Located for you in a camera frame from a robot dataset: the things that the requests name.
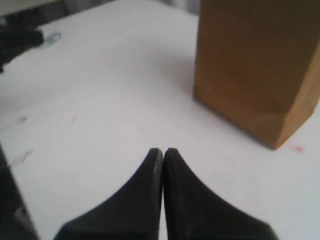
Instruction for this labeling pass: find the brown paper bag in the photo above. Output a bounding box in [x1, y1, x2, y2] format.
[194, 0, 320, 150]

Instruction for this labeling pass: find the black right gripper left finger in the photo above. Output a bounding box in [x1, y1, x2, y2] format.
[55, 148, 164, 240]

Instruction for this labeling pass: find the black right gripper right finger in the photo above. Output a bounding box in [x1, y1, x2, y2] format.
[162, 148, 278, 240]

